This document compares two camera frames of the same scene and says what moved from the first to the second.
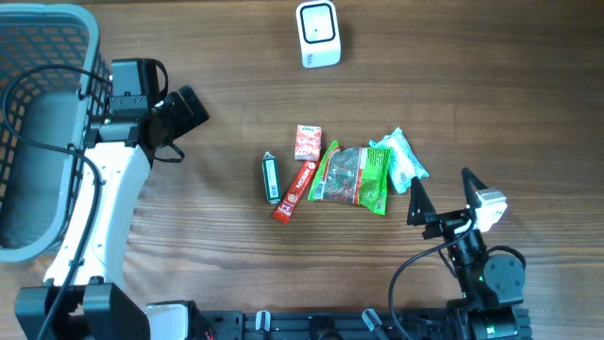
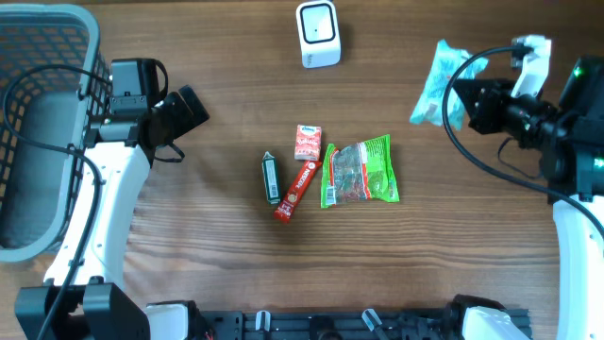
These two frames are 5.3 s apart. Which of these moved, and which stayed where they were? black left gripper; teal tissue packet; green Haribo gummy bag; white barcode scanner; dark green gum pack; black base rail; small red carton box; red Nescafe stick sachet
Moved: teal tissue packet; green Haribo gummy bag
Stayed: red Nescafe stick sachet; black left gripper; black base rail; white barcode scanner; dark green gum pack; small red carton box
